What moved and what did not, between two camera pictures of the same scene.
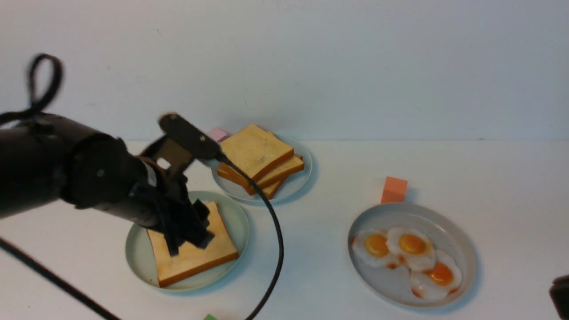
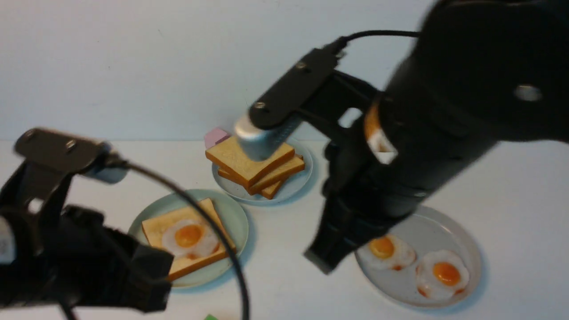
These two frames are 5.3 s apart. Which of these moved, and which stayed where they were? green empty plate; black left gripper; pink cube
Moved: black left gripper
Stayed: green empty plate; pink cube
